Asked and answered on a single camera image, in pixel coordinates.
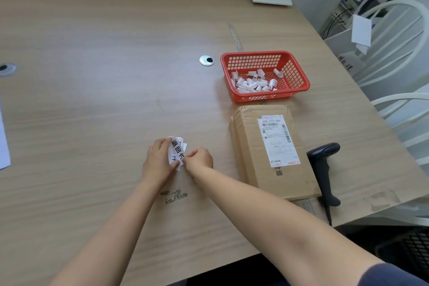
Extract person's right hand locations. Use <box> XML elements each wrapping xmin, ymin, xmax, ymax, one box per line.
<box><xmin>183</xmin><ymin>147</ymin><xmax>214</xmax><ymax>181</ymax></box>

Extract person's left hand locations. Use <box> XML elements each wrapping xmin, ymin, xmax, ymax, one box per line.
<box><xmin>142</xmin><ymin>137</ymin><xmax>181</xmax><ymax>189</ymax></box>

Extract stack of white labels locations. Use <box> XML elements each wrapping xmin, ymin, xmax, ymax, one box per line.
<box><xmin>167</xmin><ymin>136</ymin><xmax>188</xmax><ymax>172</ymax></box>

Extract brown cardboard box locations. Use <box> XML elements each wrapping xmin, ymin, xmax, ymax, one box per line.
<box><xmin>229</xmin><ymin>105</ymin><xmax>322</xmax><ymax>202</ymax></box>

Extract black barcode scanner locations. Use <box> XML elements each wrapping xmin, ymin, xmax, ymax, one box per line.
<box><xmin>306</xmin><ymin>143</ymin><xmax>342</xmax><ymax>208</ymax></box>

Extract person's left forearm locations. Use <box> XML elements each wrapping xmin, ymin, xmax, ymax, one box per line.
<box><xmin>50</xmin><ymin>175</ymin><xmax>172</xmax><ymax>286</ymax></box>

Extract person's right forearm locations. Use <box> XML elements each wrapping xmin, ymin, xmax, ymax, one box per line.
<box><xmin>193</xmin><ymin>165</ymin><xmax>386</xmax><ymax>286</ymax></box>

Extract red plastic basket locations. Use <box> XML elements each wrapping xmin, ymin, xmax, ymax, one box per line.
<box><xmin>220</xmin><ymin>50</ymin><xmax>311</xmax><ymax>103</ymax></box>

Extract white boxes with papers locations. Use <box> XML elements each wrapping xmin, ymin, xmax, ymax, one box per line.
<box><xmin>323</xmin><ymin>27</ymin><xmax>369</xmax><ymax>77</ymax></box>

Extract white paper sheet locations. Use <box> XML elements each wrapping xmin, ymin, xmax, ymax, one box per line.
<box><xmin>0</xmin><ymin>108</ymin><xmax>12</xmax><ymax>171</ymax></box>

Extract handwritten white paper sign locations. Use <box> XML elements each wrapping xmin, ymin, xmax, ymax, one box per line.
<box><xmin>335</xmin><ymin>53</ymin><xmax>361</xmax><ymax>75</ymax></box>

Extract blank white paper card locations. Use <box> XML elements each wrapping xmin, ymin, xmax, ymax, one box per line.
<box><xmin>351</xmin><ymin>14</ymin><xmax>373</xmax><ymax>48</ymax></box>

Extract near white wooden chair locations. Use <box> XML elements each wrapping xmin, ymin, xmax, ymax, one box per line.
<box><xmin>368</xmin><ymin>71</ymin><xmax>429</xmax><ymax>202</ymax></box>

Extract dark blue sleeve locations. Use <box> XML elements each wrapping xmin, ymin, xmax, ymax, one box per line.
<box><xmin>357</xmin><ymin>263</ymin><xmax>429</xmax><ymax>286</ymax></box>

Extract black scanner cable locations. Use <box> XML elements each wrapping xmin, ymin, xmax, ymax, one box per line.
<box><xmin>321</xmin><ymin>203</ymin><xmax>333</xmax><ymax>227</ymax></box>

